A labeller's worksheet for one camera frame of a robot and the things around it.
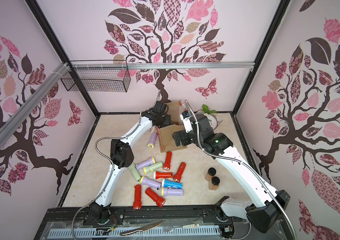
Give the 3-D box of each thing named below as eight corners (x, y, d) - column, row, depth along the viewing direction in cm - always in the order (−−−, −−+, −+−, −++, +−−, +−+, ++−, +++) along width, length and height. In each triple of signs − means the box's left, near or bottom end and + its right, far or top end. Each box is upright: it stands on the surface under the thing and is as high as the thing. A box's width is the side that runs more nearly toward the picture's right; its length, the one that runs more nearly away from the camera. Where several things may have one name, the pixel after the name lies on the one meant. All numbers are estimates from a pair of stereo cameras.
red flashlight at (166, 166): (163, 169, 91) (162, 167, 89) (166, 153, 99) (166, 150, 97) (169, 170, 91) (169, 168, 88) (172, 153, 98) (172, 151, 96)
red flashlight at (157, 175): (153, 179, 87) (153, 177, 84) (154, 173, 89) (153, 171, 86) (173, 179, 87) (173, 177, 84) (173, 173, 89) (173, 171, 86)
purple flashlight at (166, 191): (161, 196, 81) (161, 194, 79) (161, 189, 83) (161, 187, 81) (183, 196, 81) (183, 194, 79) (182, 189, 83) (183, 187, 81)
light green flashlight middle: (144, 174, 89) (143, 172, 87) (142, 170, 91) (141, 168, 89) (163, 166, 92) (163, 164, 90) (161, 162, 94) (161, 160, 92)
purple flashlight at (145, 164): (137, 170, 91) (136, 168, 88) (136, 167, 92) (135, 164, 90) (155, 162, 94) (155, 160, 92) (154, 159, 96) (153, 156, 93)
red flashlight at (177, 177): (172, 180, 87) (172, 178, 84) (181, 163, 94) (182, 161, 91) (178, 183, 86) (178, 181, 83) (187, 166, 93) (187, 163, 90)
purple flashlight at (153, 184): (140, 184, 85) (139, 182, 83) (142, 178, 87) (141, 176, 85) (159, 190, 83) (158, 188, 80) (161, 184, 85) (161, 182, 83)
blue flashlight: (160, 186, 84) (159, 184, 82) (162, 180, 87) (161, 178, 84) (181, 191, 82) (181, 189, 80) (182, 184, 85) (183, 183, 82)
